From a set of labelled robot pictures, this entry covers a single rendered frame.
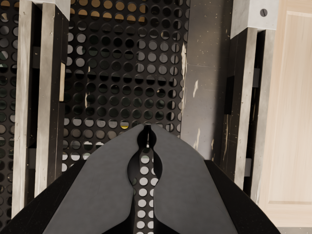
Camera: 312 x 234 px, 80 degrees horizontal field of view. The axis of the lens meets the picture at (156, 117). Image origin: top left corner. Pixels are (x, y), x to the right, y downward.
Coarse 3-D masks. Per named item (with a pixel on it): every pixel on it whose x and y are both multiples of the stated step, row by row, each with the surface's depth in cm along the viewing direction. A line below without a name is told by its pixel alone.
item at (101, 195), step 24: (120, 144) 10; (144, 144) 12; (96, 168) 8; (120, 168) 8; (72, 192) 7; (96, 192) 7; (120, 192) 7; (72, 216) 6; (96, 216) 6; (120, 216) 6
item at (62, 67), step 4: (64, 64) 40; (64, 68) 40; (64, 72) 40; (60, 76) 38; (64, 76) 40; (60, 80) 38; (64, 80) 40; (60, 84) 38; (60, 88) 38; (60, 92) 39; (60, 96) 39; (60, 100) 39
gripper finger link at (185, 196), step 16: (160, 128) 12; (160, 144) 10; (176, 144) 10; (160, 160) 9; (176, 160) 9; (192, 160) 9; (160, 176) 9; (176, 176) 8; (192, 176) 8; (208, 176) 8; (160, 192) 7; (176, 192) 7; (192, 192) 7; (208, 192) 7; (160, 208) 7; (176, 208) 7; (192, 208) 7; (208, 208) 7; (224, 208) 7; (160, 224) 6; (176, 224) 6; (192, 224) 6; (208, 224) 6; (224, 224) 6
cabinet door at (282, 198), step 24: (288, 0) 43; (288, 24) 43; (288, 48) 44; (288, 72) 44; (288, 96) 44; (288, 120) 45; (288, 144) 45; (264, 168) 44; (288, 168) 45; (264, 192) 45; (288, 192) 46; (288, 216) 46
